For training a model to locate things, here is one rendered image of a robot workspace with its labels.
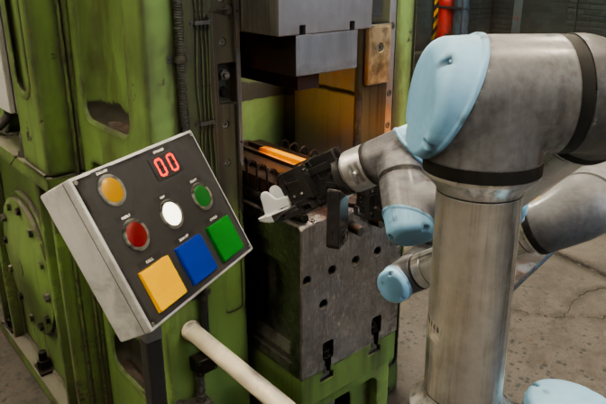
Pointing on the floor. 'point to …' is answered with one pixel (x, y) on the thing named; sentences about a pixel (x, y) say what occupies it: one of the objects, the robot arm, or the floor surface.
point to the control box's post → (153, 367)
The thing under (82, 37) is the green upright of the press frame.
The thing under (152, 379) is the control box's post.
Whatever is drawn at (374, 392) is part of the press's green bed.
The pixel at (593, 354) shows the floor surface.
